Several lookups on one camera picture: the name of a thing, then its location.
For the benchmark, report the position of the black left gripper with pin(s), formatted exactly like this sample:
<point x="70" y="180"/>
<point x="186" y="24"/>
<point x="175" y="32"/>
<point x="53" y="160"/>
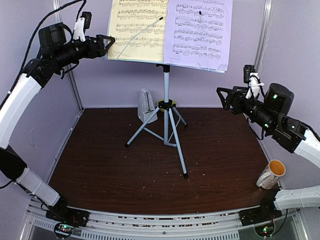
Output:
<point x="100" y="51"/>

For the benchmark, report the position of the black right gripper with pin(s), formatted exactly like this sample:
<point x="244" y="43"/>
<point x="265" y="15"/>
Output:
<point x="238" y="94"/>

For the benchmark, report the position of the yellow sheet music page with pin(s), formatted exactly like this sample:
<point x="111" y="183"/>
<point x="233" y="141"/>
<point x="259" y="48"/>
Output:
<point x="138" y="27"/>

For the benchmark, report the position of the light blue folding music stand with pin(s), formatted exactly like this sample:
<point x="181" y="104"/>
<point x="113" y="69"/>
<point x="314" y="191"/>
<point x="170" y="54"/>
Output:
<point x="172" y="117"/>

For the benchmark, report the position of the purple sheet music page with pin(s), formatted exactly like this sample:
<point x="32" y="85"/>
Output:
<point x="198" y="34"/>

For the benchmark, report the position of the white metronome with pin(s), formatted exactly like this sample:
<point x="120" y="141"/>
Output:
<point x="146" y="105"/>

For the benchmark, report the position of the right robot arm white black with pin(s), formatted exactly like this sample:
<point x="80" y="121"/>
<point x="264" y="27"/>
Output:
<point x="271" y="115"/>

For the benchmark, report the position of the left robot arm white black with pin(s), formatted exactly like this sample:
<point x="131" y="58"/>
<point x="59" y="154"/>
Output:
<point x="59" y="46"/>

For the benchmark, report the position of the green plastic bowl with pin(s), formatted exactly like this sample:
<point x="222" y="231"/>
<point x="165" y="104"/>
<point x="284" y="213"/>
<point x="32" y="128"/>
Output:
<point x="163" y="105"/>

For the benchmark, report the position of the white mug orange inside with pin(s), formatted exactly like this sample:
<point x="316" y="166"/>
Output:
<point x="271" y="174"/>

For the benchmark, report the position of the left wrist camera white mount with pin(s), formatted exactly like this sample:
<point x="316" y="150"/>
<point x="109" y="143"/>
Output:
<point x="81" y="25"/>

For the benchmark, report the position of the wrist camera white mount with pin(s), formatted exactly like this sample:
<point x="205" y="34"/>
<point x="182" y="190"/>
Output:
<point x="252" y="81"/>
<point x="81" y="25"/>

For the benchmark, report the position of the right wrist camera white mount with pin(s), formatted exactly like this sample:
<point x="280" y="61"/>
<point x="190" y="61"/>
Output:
<point x="252" y="81"/>

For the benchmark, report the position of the left aluminium corner post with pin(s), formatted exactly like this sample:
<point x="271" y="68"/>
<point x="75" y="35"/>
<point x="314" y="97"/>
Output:
<point x="70" y="74"/>

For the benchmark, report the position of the aluminium corner post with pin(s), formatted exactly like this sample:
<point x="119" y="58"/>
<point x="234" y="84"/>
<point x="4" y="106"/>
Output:
<point x="262" y="45"/>
<point x="70" y="74"/>

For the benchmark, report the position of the right aluminium corner post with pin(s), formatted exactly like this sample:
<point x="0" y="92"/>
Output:
<point x="262" y="45"/>

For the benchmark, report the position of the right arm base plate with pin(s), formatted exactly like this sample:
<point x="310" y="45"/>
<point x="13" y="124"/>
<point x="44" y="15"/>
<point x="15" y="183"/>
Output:
<point x="260" y="214"/>

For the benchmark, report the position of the front aluminium frame rail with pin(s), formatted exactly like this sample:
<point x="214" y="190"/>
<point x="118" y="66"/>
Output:
<point x="221" y="225"/>

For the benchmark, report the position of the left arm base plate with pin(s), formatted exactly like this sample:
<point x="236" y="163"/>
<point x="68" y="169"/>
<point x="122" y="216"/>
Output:
<point x="71" y="216"/>

